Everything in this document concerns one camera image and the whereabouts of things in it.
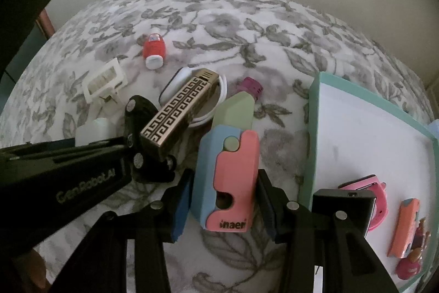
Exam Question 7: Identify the floral grey white blanket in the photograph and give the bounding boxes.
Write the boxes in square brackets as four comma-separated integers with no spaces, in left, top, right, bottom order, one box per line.
[1,0,433,292]

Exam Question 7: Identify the white band strap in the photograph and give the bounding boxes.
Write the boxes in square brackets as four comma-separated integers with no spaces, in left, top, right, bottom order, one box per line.
[158,65,229,128]

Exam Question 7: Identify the magenta small cylinder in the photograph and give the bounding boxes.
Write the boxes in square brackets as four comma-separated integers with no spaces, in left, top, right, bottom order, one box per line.
[237,77,263,101]

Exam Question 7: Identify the dark teal cabinet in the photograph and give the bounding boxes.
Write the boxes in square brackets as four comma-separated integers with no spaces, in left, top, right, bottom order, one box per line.
[1,0,51,106]

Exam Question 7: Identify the white rectangular plastic frame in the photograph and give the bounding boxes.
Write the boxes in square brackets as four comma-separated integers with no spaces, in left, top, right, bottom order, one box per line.
[82,58,128,104]

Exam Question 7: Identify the gold patterned black lighter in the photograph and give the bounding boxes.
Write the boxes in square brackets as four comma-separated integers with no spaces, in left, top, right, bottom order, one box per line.
[140,68,220,159]

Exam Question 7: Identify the coral blue utility knife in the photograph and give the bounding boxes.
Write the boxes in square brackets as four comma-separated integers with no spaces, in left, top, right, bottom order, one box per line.
[387,198,420,258]

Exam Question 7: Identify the pink kids smartwatch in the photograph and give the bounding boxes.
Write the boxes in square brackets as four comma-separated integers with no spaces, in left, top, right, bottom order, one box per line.
[337,174,389,233]

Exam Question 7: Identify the brown dog toy figure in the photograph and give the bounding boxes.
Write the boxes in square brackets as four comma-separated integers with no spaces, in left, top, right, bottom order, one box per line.
[396,217,431,280]

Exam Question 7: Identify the red white glue bottle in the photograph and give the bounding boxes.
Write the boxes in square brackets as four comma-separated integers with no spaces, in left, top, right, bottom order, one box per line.
[142,33,166,70]

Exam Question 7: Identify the teal white shallow box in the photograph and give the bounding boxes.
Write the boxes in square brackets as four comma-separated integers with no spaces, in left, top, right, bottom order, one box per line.
[298,72,438,292]

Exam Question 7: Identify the pink blue inaer cutter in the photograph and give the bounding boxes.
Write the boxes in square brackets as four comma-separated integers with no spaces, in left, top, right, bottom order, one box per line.
[190,125,260,233]

